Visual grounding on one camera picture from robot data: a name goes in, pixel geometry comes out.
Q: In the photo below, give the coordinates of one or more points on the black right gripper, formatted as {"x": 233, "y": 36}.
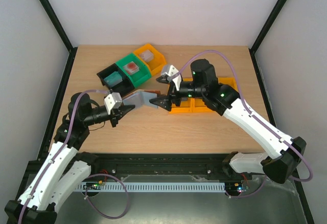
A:
{"x": 174, "y": 95}

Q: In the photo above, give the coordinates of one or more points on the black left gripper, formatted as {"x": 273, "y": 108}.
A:
{"x": 116, "y": 114}

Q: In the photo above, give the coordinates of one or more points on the brown leather card holder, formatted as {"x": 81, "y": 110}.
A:
{"x": 141, "y": 97}

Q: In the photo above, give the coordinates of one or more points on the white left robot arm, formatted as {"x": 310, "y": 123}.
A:
{"x": 65, "y": 168}

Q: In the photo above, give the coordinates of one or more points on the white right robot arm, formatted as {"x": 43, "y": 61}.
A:
{"x": 282, "y": 153}

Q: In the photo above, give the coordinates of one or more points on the teal card stack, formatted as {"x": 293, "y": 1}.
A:
{"x": 113, "y": 79}

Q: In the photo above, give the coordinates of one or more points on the red white card stack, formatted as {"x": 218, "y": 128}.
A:
{"x": 131, "y": 68}

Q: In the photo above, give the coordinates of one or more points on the green bin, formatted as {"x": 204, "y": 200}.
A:
{"x": 141, "y": 76}

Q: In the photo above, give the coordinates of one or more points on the black bin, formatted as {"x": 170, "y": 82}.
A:
{"x": 124, "y": 88}

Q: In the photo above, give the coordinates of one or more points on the yellow bin near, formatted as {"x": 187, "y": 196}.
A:
{"x": 180, "y": 109}

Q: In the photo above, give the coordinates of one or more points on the yellow bin middle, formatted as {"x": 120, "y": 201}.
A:
{"x": 198, "y": 106}

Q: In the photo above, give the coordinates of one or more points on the yellow bin far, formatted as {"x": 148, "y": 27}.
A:
{"x": 228, "y": 81}

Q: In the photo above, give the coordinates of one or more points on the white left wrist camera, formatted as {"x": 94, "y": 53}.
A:
{"x": 112, "y": 101}

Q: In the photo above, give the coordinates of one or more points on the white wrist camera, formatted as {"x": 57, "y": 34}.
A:
{"x": 171, "y": 74}
{"x": 112, "y": 101}

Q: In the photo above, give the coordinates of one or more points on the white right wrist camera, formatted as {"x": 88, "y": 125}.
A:
{"x": 171, "y": 74}

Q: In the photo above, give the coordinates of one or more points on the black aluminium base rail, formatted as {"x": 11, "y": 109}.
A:
{"x": 210, "y": 166}

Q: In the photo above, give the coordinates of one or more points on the white slotted cable duct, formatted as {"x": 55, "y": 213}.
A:
{"x": 205, "y": 187}

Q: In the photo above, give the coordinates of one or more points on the black frame post left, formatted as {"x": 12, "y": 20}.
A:
{"x": 56, "y": 23}

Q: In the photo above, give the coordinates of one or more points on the black frame post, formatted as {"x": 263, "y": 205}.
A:
{"x": 267, "y": 25}
{"x": 56, "y": 23}

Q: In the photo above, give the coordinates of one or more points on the black frame post right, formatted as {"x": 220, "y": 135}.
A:
{"x": 267, "y": 25}

